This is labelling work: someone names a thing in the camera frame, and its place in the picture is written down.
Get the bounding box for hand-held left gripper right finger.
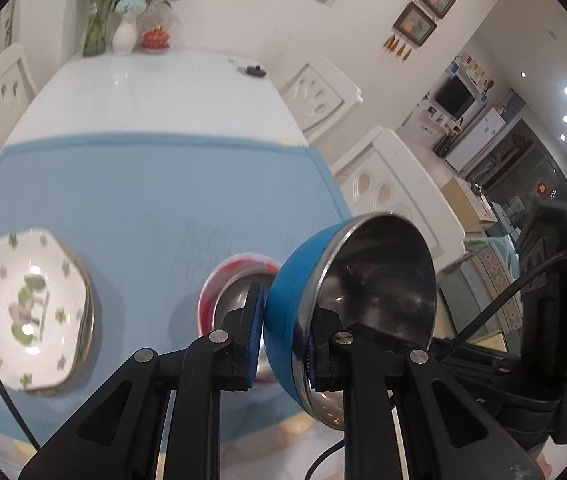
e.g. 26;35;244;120
305;305;547;480

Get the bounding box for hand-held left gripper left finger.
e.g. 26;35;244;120
18;282;269;480

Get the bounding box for blue steel bowl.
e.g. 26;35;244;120
264;213;437;431

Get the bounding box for red bowl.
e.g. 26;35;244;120
197;254;281;386

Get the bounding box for large floral white plate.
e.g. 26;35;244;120
56;242;97;397

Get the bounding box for small floral white plate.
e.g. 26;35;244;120
0;227;89;393

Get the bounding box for patterned cloth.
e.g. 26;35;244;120
463;235;525;336

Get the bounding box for blue table mat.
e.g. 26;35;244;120
0;132;359;453

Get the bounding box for beige wooden box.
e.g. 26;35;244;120
441;177;497;233

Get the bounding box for dark glass cabinet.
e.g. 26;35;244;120
468;120;567;221

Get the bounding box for white fridge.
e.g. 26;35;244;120
446;110;507;173

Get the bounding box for red lidded ornament jar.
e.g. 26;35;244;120
140;24;171;54

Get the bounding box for hanging orange tassels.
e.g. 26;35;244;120
382;35;414;61

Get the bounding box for white ribbed vase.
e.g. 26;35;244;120
112;17;139;56

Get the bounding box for glass vase with stems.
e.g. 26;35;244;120
80;0;131;57

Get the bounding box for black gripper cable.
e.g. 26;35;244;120
446;252;567;361
0;304;40;450

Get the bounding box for wall television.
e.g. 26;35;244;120
433;77;477;116

